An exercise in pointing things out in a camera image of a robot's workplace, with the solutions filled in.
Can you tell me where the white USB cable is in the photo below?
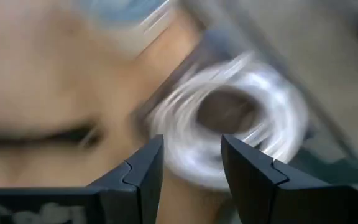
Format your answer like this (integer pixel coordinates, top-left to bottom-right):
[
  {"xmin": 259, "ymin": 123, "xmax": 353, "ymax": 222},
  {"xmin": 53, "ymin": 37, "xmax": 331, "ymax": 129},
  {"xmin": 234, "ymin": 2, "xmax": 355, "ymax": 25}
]
[{"xmin": 147, "ymin": 51, "xmax": 310, "ymax": 190}]

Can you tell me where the black bundled cable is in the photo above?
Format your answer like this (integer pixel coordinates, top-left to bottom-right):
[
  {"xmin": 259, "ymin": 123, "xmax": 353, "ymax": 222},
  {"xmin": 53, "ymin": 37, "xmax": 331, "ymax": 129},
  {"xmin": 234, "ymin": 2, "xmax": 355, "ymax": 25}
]
[{"xmin": 0, "ymin": 121, "xmax": 103, "ymax": 151}]

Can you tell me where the grey plastic bin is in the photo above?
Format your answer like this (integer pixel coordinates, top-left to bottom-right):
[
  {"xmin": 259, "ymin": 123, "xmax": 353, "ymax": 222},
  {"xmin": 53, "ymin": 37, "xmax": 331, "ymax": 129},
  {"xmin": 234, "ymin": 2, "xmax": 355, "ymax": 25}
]
[{"xmin": 132, "ymin": 18, "xmax": 358, "ymax": 187}]

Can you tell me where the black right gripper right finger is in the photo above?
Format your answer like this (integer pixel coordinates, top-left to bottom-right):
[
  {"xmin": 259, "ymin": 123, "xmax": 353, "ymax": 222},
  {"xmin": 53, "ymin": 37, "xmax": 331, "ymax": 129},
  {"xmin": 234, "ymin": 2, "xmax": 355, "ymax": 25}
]
[{"xmin": 221, "ymin": 134, "xmax": 358, "ymax": 224}]

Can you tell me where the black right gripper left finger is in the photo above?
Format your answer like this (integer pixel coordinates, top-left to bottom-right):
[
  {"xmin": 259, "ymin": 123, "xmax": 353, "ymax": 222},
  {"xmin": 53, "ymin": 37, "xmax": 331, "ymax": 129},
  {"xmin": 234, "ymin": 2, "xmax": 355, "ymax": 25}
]
[{"xmin": 0, "ymin": 134, "xmax": 165, "ymax": 224}]

